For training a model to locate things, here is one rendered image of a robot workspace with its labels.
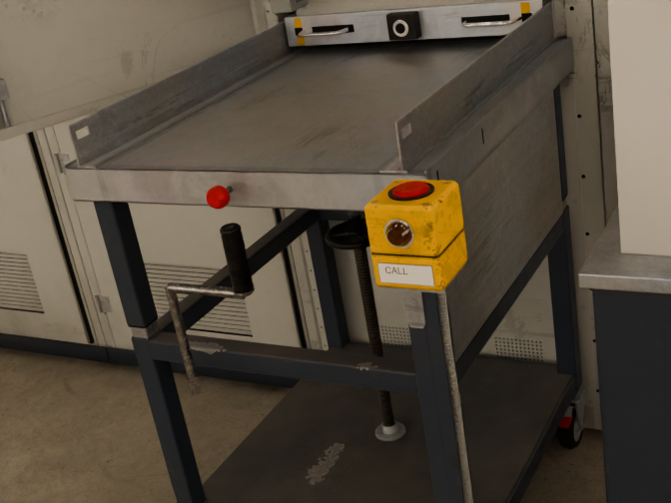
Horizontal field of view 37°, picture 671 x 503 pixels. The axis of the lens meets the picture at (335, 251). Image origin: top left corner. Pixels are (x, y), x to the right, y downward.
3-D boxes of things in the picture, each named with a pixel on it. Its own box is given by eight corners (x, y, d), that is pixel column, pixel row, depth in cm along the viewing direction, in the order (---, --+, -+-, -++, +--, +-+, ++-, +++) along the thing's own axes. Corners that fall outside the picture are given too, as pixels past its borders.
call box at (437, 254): (442, 295, 105) (430, 206, 101) (374, 289, 109) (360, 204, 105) (469, 262, 112) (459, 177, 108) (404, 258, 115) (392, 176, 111)
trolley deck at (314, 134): (432, 214, 129) (426, 171, 127) (73, 201, 159) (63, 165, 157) (573, 69, 182) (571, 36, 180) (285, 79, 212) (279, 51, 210)
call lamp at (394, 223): (411, 253, 103) (406, 224, 102) (381, 251, 105) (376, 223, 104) (416, 249, 104) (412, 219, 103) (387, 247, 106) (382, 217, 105)
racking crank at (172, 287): (185, 395, 161) (140, 226, 149) (196, 385, 163) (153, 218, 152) (272, 409, 153) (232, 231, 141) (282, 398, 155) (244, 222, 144)
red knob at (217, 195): (224, 212, 139) (220, 190, 138) (206, 211, 141) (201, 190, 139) (242, 200, 143) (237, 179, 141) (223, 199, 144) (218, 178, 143)
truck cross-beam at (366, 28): (544, 33, 179) (542, -1, 177) (289, 47, 205) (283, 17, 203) (552, 26, 183) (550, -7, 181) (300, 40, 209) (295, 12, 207)
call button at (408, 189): (422, 209, 104) (420, 194, 104) (387, 207, 106) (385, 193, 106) (436, 194, 108) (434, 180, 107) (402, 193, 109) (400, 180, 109)
